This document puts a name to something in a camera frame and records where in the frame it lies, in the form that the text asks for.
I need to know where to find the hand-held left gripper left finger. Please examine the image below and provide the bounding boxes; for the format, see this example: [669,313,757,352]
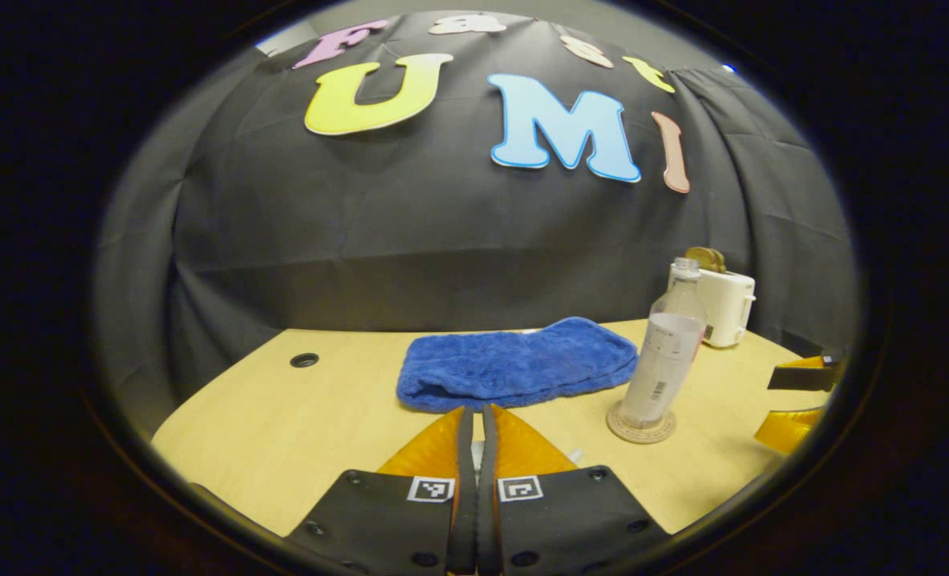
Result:
[286,406,478,576]

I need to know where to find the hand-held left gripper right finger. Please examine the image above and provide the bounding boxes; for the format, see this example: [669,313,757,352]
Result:
[477,404,671,576]

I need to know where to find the clear water bottle red label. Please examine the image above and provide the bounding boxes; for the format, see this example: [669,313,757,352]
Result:
[619,257,708,429]

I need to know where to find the round cork coaster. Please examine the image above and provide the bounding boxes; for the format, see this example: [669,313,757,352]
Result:
[607,400,677,445]

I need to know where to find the white toaster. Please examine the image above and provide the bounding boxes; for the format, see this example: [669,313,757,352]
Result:
[667,264,757,349]

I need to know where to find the blue towel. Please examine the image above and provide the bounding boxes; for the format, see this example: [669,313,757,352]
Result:
[396,317,640,414]

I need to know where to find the brown bread slice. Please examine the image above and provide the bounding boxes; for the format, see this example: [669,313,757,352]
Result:
[685,246,727,274]

